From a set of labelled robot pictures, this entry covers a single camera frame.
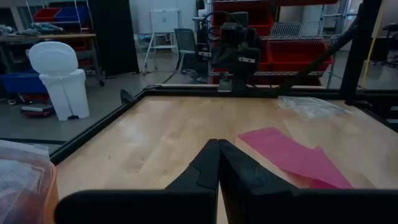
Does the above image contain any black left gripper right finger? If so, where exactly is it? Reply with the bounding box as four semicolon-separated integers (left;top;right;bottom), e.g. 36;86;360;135
218;139;398;224

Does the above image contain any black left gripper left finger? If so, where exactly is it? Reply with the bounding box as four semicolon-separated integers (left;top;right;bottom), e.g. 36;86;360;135
55;138;221;224

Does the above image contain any pink elastic bandage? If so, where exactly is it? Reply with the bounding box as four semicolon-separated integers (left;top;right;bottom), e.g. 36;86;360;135
238;126;354;190

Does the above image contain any clear plastic bag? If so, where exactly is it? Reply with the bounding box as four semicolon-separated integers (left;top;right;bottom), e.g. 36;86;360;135
0;139;53;224
276;95;352;118

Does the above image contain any orange plastic bin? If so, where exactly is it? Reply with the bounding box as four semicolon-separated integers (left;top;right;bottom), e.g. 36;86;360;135
0;161;60;224

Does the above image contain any red plastic storage bin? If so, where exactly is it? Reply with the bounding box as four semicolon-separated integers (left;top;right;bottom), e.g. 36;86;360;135
32;7;62;22
264;40;334;72
212;0;274;37

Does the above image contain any grey office chair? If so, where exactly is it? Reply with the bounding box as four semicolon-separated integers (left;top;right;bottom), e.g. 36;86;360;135
173;27;201;77

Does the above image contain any white plastic trash bin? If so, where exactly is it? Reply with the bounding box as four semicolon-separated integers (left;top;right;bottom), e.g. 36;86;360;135
29;41;90;121

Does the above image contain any stack of books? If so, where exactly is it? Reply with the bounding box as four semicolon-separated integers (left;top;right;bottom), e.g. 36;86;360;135
21;104;56;119

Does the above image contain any white board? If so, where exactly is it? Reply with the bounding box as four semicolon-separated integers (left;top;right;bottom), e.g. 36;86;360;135
150;9;180;34

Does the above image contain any yellow pole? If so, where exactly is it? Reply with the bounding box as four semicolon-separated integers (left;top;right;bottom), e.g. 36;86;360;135
362;0;386;90

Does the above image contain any blue plastic storage bin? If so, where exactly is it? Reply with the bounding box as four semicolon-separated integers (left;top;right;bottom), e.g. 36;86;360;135
0;71;48;95
55;6;90;22

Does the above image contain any grey cloth bundle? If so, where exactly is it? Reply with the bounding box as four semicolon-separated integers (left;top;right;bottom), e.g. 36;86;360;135
0;24;17;35
30;22;65;34

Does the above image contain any black aluminium table frame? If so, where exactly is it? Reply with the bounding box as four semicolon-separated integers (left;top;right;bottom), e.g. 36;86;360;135
49;0;398;166

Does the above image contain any metal wire shelf rack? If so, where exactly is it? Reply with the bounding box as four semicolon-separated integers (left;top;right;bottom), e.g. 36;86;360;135
206;0;346;88

